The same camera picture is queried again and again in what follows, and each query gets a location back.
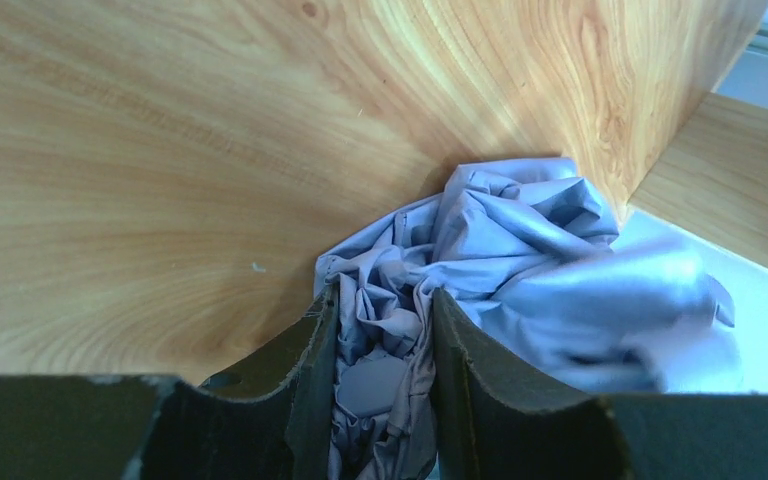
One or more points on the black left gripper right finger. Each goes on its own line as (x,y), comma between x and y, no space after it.
(500,418)

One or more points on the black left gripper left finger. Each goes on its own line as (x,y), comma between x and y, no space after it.
(267,416)

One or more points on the wooden shelf unit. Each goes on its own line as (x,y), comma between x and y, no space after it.
(712,180)

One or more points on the lavender folding umbrella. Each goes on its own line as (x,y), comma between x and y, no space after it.
(524,246)

